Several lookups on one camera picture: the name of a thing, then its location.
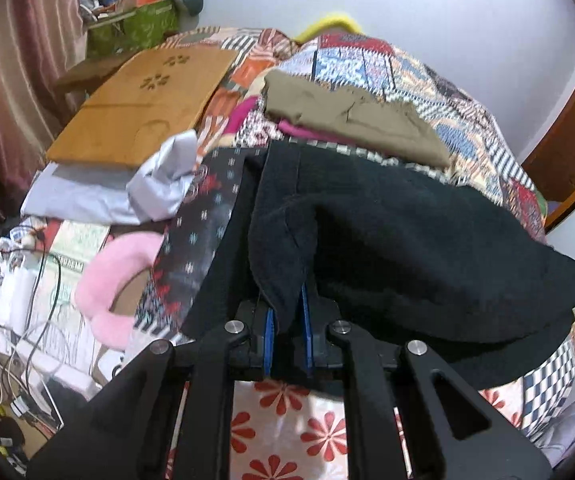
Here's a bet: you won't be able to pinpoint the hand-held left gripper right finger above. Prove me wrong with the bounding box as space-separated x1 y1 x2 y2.
292 285 553 480

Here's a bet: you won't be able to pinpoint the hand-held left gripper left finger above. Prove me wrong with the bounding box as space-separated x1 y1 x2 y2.
26 301 276 480

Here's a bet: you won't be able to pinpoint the black pants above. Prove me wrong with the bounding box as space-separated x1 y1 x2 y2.
180 140 575 392

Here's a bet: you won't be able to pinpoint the olive folded pants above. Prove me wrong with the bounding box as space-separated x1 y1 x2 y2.
264 69 452 168

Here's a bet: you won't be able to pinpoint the white red-flowered sheet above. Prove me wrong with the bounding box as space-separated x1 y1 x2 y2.
168 377 413 480

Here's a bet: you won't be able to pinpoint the pink plush neck pillow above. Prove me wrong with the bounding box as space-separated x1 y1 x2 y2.
74 232 166 348

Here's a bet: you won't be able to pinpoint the magenta cloth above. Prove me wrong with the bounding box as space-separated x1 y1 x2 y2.
224 95 348 147

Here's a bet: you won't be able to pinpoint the light grey garment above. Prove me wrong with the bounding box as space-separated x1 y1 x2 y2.
20 130 198 226

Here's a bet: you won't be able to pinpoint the white power strip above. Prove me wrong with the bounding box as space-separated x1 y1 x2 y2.
0 252 43 333

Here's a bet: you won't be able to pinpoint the wooden lap board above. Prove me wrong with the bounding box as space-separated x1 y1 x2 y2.
46 47 241 168

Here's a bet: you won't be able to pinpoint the pale grey cloth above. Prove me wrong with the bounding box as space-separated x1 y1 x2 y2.
536 396 575 467

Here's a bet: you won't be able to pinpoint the patchwork quilt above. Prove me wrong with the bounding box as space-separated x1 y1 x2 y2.
132 25 575 451

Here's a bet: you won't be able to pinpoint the yellow plush cushion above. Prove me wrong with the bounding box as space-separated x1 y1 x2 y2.
295 10 361 41

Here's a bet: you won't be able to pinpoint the green printed storage box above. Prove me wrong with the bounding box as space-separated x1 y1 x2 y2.
86 0 181 58

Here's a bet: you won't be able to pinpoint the pink striped curtain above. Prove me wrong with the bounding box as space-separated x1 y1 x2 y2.
0 0 93 211

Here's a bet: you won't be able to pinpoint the black power cable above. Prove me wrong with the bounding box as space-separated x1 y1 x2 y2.
18 250 64 356

